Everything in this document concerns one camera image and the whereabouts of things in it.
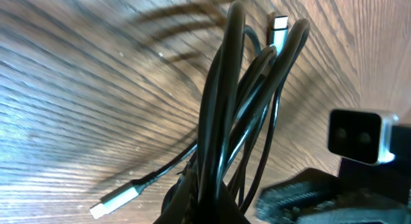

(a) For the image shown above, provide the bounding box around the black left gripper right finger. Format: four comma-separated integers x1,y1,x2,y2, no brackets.
255,168,410,224

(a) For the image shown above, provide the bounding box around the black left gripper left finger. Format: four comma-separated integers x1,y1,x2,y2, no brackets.
154,169,197,224

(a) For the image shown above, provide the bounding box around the black USB cable bundle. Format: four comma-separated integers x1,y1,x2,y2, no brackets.
89,0,311,224

